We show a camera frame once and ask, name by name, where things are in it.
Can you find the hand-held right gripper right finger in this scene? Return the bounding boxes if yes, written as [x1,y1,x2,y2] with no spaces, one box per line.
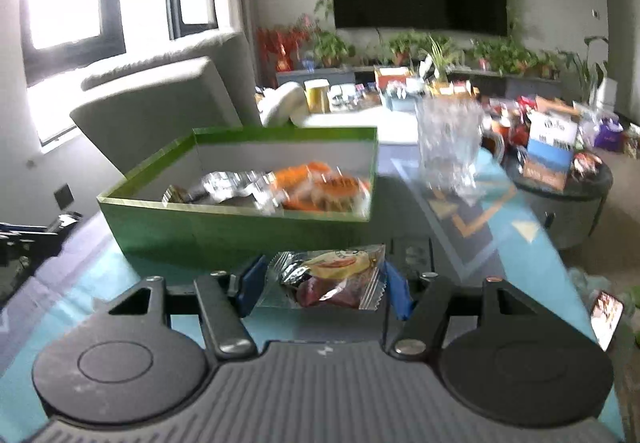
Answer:
[382,260,528,358]

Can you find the green potted plant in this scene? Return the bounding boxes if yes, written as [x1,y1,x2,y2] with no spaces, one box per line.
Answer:
[387,30,426,66]
[312,30,356,69]
[472,38,531,74]
[532,50,566,79]

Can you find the grey sofa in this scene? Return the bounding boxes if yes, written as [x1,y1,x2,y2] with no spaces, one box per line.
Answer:
[70,30,263,174]

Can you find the spider plant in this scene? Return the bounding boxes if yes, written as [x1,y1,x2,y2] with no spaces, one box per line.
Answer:
[422,36,463,84]

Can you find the teal tray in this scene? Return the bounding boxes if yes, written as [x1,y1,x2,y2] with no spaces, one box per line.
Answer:
[382,76,426,111]

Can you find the clear dark red snack packet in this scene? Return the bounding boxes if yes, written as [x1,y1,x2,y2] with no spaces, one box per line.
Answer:
[257,244,388,311]

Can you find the dark television cabinet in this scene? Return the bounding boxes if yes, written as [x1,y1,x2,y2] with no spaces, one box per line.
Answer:
[275,66,561,89]

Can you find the white cushion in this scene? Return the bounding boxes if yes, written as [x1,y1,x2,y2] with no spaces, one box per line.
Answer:
[260,82,308,126]

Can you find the yellow cake packet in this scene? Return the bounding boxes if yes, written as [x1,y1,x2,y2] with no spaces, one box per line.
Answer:
[282,173,371,214]

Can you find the tall leafy plant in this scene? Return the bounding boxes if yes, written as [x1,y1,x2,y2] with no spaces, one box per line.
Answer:
[562,36,608,104]

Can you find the clear glass mug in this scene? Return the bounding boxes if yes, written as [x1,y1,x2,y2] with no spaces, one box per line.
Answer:
[415,96,506,196]

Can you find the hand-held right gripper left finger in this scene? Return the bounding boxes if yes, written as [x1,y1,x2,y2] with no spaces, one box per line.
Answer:
[107,254,268,358]

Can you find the round dark side table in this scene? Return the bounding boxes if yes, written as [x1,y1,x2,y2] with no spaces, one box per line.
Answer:
[505,153,613,251]

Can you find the white vase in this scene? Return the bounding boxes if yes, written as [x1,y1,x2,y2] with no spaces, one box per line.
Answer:
[597,77,621,109]

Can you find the green cardboard box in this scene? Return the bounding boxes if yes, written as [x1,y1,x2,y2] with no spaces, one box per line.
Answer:
[96,127,379,269]

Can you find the smartphone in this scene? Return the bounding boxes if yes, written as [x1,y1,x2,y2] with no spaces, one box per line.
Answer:
[590,289,626,351]

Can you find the blue white carton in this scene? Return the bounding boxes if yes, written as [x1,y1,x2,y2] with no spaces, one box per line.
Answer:
[522,108,581,191]

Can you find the red snack packets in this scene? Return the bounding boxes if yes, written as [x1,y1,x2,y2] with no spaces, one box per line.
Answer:
[572,153,603,181]

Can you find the dark wall socket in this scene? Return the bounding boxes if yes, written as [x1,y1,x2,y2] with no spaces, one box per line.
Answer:
[54,182,76,210]

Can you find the black yellow-label snack packet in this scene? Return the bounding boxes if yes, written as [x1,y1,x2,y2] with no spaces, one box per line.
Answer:
[162,184,201,204]

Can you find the purple bag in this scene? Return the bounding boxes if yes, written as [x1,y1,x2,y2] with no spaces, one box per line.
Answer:
[595,118,626,151]

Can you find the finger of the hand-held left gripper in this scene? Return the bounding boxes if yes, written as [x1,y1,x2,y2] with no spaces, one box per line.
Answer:
[45,212,83,239]

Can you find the silver foil snack packet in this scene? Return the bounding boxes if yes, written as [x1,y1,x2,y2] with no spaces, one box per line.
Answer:
[200,170,278,214]

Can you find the red flower plant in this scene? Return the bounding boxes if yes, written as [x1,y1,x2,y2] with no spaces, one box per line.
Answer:
[257,16,321,71]

